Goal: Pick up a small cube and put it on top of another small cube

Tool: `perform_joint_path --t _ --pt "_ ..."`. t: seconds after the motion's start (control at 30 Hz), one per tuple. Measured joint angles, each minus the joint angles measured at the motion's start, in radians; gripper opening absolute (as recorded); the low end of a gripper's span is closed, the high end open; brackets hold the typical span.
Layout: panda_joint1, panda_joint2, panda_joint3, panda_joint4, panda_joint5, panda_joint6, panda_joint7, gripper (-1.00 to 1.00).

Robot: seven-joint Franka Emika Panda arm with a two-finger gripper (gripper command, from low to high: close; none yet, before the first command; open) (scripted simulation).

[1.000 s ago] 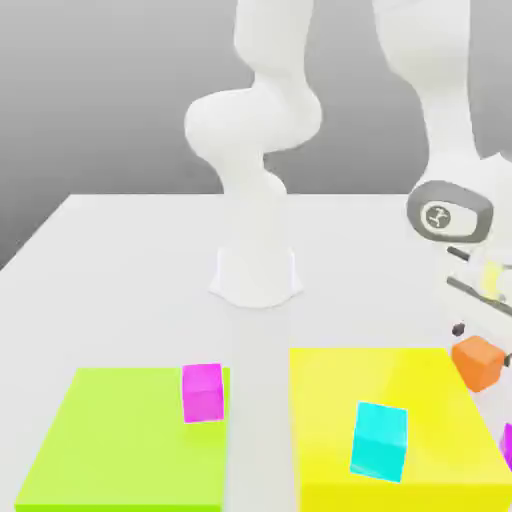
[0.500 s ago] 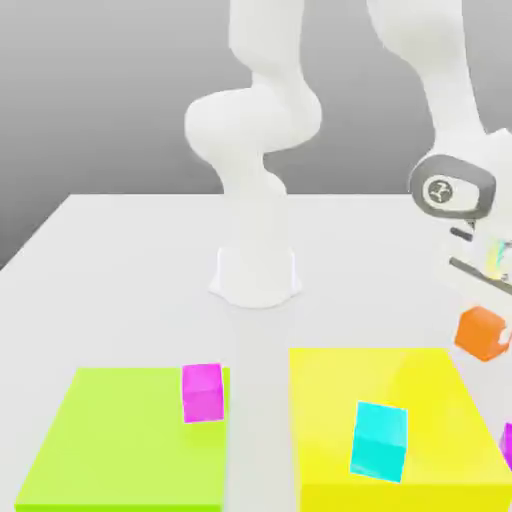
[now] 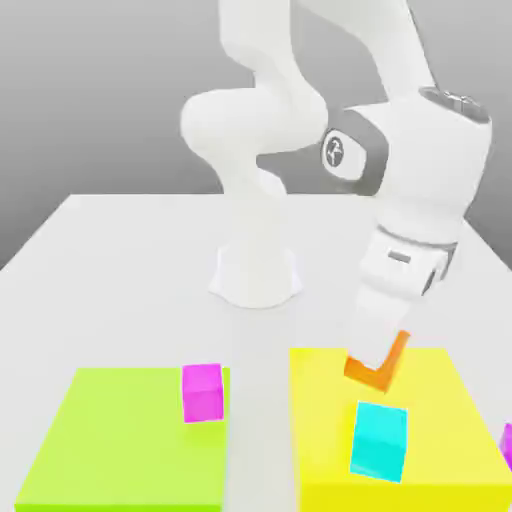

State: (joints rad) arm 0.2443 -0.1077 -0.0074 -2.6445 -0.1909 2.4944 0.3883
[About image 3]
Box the small orange cube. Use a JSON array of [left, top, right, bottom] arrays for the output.
[[343, 329, 412, 395]]

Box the small magenta cube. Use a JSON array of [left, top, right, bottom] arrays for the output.
[[499, 422, 512, 472], [181, 362, 226, 424]]

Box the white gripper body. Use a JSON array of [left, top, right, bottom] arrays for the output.
[[358, 229, 442, 308]]

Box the small cyan cube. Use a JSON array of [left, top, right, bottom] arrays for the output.
[[349, 400, 410, 485]]

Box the large lime green box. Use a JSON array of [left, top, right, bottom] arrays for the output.
[[13, 365, 232, 512]]

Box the large yellow box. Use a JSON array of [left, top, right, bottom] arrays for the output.
[[288, 346, 512, 512]]

